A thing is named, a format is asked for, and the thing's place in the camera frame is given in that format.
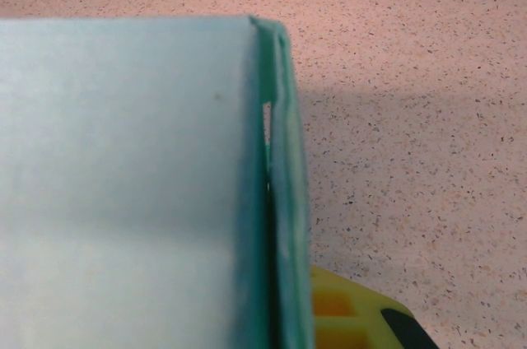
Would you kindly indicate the light blue paper box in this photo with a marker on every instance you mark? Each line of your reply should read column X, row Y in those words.
column 123, row 159

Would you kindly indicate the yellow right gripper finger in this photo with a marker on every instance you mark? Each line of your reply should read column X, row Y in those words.
column 350, row 316

